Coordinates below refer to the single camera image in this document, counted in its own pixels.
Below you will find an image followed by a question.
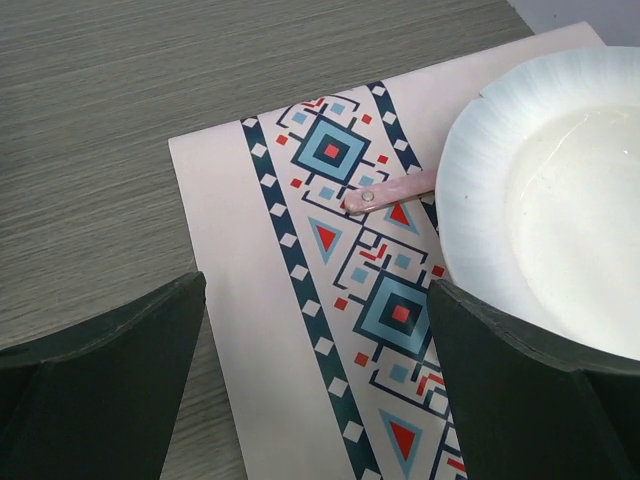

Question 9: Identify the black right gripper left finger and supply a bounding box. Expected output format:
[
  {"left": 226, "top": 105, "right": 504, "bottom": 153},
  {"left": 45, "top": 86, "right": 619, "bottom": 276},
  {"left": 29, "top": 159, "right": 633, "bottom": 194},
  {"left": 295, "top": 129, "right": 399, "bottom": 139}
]
[{"left": 1, "top": 272, "right": 206, "bottom": 479}]

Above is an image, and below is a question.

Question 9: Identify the white paper plate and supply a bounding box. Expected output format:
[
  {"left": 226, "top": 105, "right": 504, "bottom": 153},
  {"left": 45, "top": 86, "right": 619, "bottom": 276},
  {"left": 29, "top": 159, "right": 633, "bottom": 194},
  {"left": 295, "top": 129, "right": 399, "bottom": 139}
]
[{"left": 435, "top": 46, "right": 639, "bottom": 359}]

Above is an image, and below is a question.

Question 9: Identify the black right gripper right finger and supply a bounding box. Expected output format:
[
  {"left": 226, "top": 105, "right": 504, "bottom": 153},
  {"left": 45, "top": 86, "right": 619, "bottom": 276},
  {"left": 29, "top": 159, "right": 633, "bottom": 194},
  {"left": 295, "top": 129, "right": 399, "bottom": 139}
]
[{"left": 428, "top": 280, "right": 639, "bottom": 479}]

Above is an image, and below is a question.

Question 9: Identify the patterned white placemat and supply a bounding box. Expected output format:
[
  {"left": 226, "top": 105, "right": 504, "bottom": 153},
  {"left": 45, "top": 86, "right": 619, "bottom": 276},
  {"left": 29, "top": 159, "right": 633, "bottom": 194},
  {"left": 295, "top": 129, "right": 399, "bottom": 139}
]
[{"left": 169, "top": 23, "right": 599, "bottom": 479}]

